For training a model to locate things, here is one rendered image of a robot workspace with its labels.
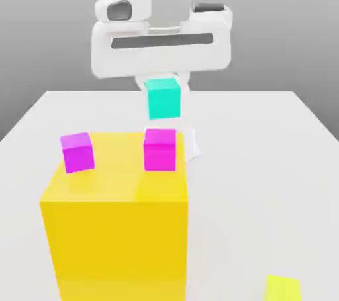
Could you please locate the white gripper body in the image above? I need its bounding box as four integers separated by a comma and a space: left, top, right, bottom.
90, 5, 234, 80

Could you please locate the small teal cube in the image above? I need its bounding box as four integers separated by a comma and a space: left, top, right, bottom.
143, 77, 182, 121

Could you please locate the small magenta cube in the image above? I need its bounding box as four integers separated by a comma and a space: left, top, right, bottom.
143, 128, 177, 173

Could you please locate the small purple cube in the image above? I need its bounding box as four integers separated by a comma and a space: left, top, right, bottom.
60, 132, 96, 175

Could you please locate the small yellow cube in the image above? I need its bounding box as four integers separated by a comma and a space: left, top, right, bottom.
263, 274, 303, 301

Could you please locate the large yellow box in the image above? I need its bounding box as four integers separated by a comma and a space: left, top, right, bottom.
39, 131, 189, 301

